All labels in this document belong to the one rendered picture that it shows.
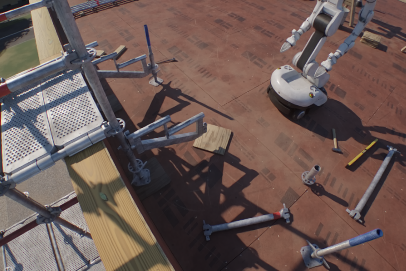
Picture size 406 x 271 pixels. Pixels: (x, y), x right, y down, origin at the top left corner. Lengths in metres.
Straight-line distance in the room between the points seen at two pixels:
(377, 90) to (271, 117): 1.78
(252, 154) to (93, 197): 1.41
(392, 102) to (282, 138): 1.84
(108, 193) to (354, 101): 2.87
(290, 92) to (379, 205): 1.32
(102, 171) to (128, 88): 1.68
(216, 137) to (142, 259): 1.38
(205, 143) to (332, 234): 1.33
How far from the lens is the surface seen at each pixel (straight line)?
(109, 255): 1.09
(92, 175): 1.26
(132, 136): 1.47
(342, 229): 2.07
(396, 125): 3.20
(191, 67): 2.94
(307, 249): 1.88
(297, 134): 2.34
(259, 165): 2.00
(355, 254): 2.07
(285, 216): 1.84
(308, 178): 1.96
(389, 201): 2.45
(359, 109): 3.05
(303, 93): 2.24
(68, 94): 1.72
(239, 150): 2.05
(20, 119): 1.76
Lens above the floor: 1.71
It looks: 49 degrees down
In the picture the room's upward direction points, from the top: straight up
